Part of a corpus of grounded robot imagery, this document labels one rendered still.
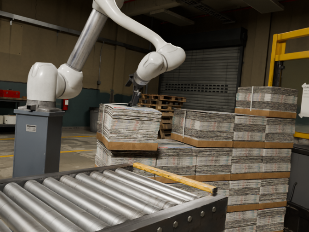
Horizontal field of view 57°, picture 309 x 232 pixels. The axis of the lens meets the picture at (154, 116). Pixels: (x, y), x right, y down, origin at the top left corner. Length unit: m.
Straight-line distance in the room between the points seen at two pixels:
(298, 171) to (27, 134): 2.30
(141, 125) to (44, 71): 0.61
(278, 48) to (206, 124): 1.47
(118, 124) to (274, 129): 1.24
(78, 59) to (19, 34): 6.65
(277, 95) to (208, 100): 7.43
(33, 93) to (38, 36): 6.97
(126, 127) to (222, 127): 0.72
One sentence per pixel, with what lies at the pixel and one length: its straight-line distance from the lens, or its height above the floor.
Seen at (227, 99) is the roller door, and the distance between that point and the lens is 9.28.
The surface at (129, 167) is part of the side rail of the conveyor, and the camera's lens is 1.35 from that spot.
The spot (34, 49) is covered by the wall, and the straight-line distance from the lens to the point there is 8.54.
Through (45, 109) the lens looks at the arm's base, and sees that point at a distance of 1.64.
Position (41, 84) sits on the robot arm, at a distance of 1.68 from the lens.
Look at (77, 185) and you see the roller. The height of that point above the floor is 0.79.
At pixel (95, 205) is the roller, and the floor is 0.80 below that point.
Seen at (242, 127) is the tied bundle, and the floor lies 0.98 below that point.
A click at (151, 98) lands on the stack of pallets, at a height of 1.18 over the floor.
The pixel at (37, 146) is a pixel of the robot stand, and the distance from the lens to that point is 1.68.
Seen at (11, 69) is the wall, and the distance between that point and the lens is 8.29.
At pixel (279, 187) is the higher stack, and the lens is 2.44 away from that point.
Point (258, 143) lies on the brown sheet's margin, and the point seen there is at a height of 0.87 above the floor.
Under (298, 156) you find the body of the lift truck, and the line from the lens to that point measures 2.95.
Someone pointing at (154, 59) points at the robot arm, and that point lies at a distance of 1.38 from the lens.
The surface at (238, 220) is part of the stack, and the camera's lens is 2.26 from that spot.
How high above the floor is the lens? 1.11
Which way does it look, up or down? 3 degrees down
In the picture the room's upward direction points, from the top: 5 degrees clockwise
